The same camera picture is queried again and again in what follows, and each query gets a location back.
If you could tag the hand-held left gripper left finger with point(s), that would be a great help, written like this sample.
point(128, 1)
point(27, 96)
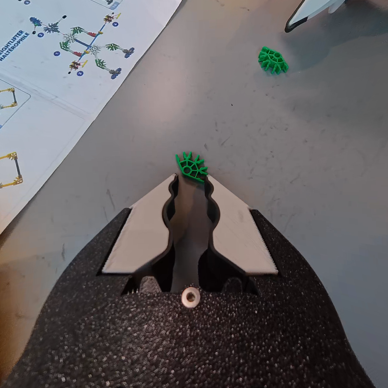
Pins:
point(136, 242)

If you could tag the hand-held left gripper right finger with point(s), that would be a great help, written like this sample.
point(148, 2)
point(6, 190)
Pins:
point(242, 242)

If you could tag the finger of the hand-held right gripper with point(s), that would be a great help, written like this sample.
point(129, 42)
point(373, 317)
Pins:
point(318, 9)

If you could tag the green toy connector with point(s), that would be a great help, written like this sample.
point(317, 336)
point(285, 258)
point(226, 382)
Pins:
point(273, 60)
point(191, 167)

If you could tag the grey desk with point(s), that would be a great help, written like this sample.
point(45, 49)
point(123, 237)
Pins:
point(273, 182)

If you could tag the toy instruction poster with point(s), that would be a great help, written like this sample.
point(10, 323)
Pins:
point(30, 121)

